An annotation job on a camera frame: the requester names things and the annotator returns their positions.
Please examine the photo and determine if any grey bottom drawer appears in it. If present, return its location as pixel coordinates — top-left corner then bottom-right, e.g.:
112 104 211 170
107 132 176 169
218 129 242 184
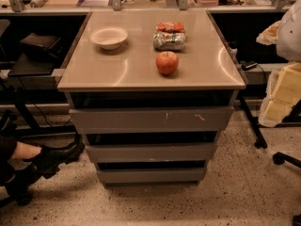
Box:
97 168 207 185

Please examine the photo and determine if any grey drawer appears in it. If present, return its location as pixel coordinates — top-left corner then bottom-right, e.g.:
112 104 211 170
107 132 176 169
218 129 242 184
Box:
70 106 233 134
97 168 207 185
86 142 217 163

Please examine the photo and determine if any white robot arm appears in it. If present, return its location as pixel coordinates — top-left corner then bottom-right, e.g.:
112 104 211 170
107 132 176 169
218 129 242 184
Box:
256 0 301 127

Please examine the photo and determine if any grey drawer cabinet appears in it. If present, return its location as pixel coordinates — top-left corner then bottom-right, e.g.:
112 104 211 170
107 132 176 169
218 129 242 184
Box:
56 9 247 188

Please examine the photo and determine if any grey top drawer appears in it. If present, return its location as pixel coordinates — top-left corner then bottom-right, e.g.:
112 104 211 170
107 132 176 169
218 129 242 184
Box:
70 106 233 134

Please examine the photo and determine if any grey middle drawer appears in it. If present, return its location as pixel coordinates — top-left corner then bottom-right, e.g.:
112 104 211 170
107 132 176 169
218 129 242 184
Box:
86 142 217 163

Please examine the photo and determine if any red apple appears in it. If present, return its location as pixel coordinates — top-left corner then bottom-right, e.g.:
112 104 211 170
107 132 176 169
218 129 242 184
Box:
155 51 179 75

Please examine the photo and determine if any green silver chip bag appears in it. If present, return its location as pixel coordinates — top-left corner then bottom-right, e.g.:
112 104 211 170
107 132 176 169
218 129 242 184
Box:
153 32 185 51

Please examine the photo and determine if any white bowl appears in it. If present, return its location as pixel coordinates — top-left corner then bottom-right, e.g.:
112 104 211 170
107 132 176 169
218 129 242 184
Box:
90 26 128 50

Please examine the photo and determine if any red chip bag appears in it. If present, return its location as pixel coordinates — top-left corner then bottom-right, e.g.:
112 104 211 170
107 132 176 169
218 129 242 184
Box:
156 22 185 33

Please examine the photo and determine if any black power adapter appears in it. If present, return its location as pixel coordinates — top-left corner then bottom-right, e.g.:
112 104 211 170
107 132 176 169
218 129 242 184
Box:
242 61 257 71

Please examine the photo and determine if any black table leg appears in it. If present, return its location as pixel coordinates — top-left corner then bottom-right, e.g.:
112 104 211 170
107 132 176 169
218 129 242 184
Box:
239 97 267 149

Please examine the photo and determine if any black leather shoe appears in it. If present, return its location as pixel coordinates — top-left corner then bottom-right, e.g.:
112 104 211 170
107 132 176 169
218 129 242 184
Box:
25 134 85 179

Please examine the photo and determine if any black box on shelf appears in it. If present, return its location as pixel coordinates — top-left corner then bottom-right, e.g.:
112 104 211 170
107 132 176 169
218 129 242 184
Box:
20 33 62 61

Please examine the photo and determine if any black chair base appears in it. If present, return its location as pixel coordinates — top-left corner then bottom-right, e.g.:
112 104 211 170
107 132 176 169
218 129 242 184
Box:
273 152 301 169

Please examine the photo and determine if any person's leg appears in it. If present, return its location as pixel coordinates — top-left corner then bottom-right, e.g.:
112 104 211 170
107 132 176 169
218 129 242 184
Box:
0 136 41 169

